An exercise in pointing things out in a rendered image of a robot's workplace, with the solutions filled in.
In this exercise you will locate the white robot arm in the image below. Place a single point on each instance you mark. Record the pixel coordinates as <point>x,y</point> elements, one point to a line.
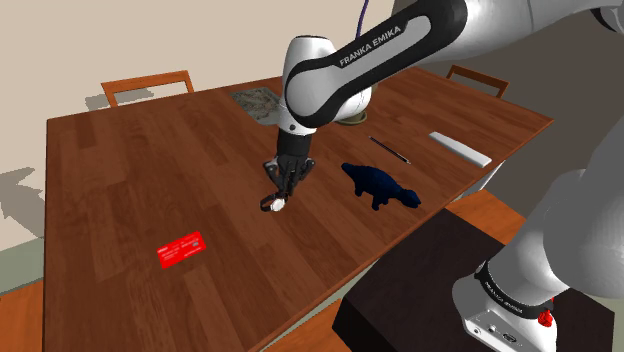
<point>487,34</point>

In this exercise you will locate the black pencil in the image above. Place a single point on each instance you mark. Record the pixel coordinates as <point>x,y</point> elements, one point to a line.
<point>388,149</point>

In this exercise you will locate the red card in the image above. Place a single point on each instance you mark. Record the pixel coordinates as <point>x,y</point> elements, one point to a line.
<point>181,249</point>

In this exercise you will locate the brown wooden table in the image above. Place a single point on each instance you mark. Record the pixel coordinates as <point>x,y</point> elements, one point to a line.
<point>146,161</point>

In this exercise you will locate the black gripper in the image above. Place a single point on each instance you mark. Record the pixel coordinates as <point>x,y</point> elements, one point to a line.
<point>294,145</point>

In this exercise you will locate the dark robot stand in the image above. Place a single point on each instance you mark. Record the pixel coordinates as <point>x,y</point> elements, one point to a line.
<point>419,278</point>

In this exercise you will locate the dark blue dinosaur toy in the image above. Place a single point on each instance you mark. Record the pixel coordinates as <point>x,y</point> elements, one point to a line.
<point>378,184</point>

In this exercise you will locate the white-faced black wristwatch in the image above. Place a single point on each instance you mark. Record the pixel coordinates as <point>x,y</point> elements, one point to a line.
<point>277,204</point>

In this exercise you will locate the olive round base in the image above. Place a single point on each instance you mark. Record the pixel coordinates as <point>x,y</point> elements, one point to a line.
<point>354,120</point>

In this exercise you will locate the grey patterned flat book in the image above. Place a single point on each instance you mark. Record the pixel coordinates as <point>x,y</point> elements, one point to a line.
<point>256,102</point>

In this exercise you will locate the white flat remote control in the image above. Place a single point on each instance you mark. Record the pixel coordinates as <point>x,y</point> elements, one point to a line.
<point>460,148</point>

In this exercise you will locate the brown wooden chair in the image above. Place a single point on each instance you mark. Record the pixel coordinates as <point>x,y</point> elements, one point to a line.
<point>146,82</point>
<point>480,80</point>

